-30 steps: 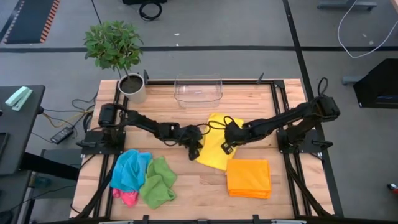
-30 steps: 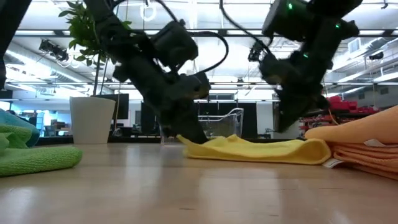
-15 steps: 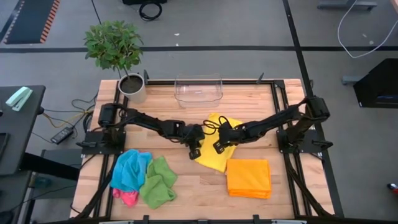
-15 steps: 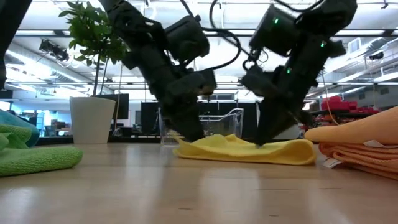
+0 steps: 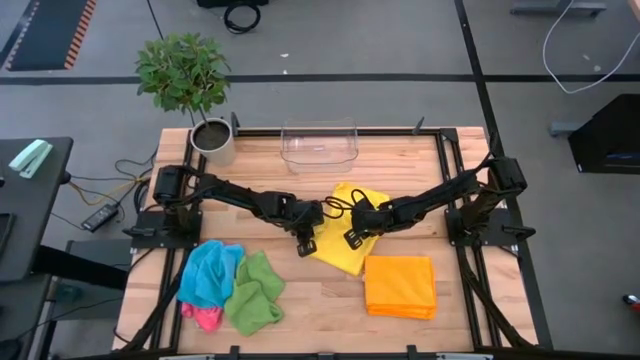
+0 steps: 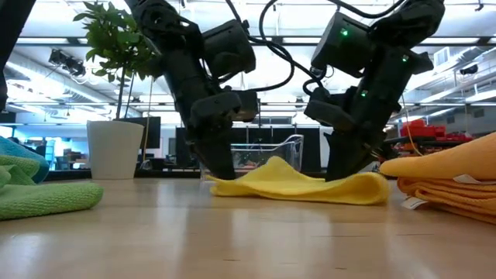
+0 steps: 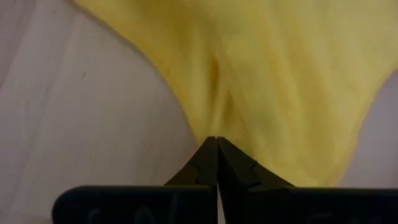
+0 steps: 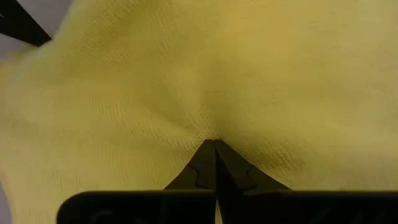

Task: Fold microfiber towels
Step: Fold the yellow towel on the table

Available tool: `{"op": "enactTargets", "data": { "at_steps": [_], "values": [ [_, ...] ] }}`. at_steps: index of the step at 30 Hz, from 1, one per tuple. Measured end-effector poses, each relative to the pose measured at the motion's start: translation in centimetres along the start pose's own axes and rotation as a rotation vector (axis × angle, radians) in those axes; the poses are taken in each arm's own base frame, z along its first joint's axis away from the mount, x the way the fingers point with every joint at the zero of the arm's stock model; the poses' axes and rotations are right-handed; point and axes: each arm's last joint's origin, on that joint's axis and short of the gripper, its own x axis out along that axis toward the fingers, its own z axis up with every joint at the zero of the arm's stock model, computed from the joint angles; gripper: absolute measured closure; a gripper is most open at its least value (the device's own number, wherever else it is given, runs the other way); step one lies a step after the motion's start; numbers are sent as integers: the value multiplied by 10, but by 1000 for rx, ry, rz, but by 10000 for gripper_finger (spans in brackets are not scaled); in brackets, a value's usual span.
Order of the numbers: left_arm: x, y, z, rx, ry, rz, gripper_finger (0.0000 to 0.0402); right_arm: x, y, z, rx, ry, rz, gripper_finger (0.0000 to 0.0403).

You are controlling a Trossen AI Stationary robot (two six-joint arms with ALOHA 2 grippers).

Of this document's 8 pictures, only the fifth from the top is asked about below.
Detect coiled black cable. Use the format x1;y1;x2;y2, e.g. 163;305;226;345
223;3;262;35

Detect thin black floor cable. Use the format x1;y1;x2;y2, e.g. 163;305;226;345
146;0;165;40

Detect black left camera cable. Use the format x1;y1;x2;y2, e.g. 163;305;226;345
323;195;354;220

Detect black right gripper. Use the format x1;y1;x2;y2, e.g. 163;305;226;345
343;199;401;251

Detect black floor mat orange stripes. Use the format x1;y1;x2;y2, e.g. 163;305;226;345
0;0;97;71

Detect black camera cable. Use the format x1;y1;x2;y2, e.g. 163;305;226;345
349;188;375;207
323;195;354;220

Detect grey desk foot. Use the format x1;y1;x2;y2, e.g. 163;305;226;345
509;0;609;16

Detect clear plastic bin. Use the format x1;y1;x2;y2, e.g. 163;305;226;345
279;118;360;175

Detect black metal table frame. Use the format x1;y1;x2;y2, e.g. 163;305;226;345
119;112;554;360

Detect green plant in white pot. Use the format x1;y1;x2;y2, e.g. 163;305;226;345
135;32;237;169

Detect black desk base beam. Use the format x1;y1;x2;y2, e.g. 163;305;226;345
34;244;129;292

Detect black cabinet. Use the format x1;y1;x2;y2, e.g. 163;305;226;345
568;93;640;175

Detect black side desk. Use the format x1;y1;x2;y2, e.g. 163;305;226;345
0;137;75;284

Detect mint green stapler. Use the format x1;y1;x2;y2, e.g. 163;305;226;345
8;139;54;180

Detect green microfiber towel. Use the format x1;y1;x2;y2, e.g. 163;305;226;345
223;251;287;337

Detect blue microfiber towel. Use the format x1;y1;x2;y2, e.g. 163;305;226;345
177;239;246;310

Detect yellow microfiber towel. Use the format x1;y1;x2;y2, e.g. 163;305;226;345
309;182;392;277

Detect grey cabinet foot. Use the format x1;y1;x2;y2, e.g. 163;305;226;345
549;121;584;139

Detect black right camera cable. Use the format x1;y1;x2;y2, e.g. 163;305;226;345
349;188;375;207

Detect yellow floor cable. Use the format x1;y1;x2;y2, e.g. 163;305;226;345
69;174;151;206

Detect pink microfiber towel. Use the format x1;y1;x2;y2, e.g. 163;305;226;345
180;301;224;334

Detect white floor cable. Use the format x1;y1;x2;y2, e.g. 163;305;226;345
542;0;640;95

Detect black equipment box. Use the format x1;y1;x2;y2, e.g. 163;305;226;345
196;0;270;8

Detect black power adapter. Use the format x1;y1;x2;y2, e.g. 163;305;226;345
81;202;120;233

